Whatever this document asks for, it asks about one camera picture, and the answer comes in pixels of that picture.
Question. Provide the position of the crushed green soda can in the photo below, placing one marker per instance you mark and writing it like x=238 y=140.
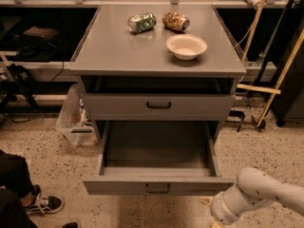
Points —
x=141 y=22

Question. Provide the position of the white paper bowl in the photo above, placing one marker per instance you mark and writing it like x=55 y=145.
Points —
x=186 y=46

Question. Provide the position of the crushed brown soda can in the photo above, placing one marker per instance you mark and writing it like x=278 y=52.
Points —
x=175 y=21

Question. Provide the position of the clear plastic bag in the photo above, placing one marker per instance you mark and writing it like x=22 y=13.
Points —
x=73 y=122

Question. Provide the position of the grey middle drawer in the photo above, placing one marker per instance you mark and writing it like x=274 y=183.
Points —
x=154 y=107

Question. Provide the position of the grey drawer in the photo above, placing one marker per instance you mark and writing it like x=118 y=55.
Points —
x=157 y=158
x=154 y=107

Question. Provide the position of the grey drawer cabinet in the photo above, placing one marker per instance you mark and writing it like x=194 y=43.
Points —
x=112 y=60

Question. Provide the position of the grey bottom drawer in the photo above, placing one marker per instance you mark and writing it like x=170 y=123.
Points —
x=157 y=158

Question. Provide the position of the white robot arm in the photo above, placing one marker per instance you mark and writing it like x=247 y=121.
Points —
x=252 y=190

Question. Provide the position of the person's black trouser legs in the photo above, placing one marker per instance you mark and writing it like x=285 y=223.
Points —
x=15 y=185

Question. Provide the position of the black sneaker lower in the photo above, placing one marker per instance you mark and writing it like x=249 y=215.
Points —
x=44 y=205

